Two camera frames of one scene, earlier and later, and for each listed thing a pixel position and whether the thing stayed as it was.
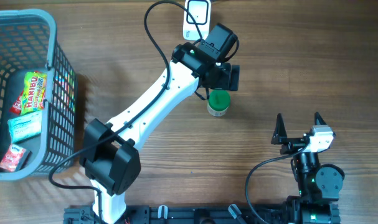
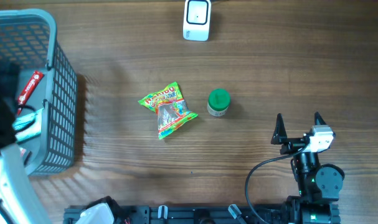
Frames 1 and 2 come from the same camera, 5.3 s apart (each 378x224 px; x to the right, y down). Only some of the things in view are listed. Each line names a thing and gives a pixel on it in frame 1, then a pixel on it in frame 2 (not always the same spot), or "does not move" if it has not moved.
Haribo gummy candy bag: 33,92 to 172,111
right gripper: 280,137 does not move
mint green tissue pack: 25,126 does not move
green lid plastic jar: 218,101 does not move
